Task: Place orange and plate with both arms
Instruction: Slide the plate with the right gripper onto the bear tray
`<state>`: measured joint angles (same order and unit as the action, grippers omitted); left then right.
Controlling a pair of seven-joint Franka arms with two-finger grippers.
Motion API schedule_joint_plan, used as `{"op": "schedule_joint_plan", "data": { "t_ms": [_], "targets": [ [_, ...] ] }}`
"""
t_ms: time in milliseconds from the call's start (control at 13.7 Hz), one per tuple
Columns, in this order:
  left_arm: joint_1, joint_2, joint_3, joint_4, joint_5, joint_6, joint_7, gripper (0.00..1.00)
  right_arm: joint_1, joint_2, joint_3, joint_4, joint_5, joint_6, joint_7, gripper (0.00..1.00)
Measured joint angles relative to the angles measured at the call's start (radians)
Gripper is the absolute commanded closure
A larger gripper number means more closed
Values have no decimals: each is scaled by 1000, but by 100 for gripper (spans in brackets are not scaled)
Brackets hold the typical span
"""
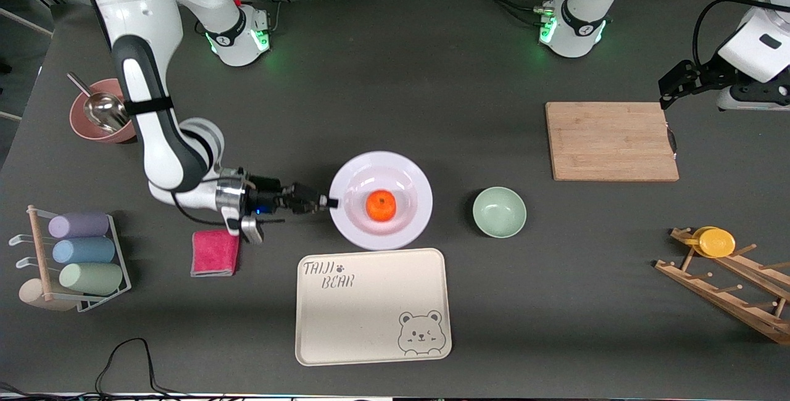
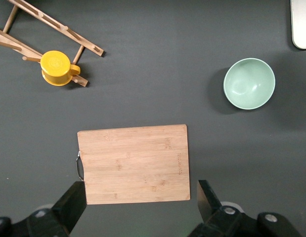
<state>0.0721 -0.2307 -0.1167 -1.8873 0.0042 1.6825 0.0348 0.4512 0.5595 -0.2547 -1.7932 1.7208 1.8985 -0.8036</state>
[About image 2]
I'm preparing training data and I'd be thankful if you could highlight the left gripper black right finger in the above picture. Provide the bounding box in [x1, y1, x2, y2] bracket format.
[186, 180, 258, 237]

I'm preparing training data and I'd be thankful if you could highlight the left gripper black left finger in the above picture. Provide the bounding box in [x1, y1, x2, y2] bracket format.
[26, 181, 87, 237]

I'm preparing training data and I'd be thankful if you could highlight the bamboo cutting board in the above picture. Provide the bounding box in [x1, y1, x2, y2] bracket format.
[75, 123, 191, 206]

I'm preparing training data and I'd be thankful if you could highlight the mint green bowl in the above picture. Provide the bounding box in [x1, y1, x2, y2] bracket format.
[222, 57, 276, 111]

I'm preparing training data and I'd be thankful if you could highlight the yellow mug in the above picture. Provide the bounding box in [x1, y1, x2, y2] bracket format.
[40, 50, 82, 87]

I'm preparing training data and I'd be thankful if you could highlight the wooden mug rack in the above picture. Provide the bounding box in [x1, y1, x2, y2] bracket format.
[0, 0, 105, 88]

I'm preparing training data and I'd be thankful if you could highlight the cream bear print tray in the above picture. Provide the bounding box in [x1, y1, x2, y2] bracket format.
[290, 0, 306, 50]

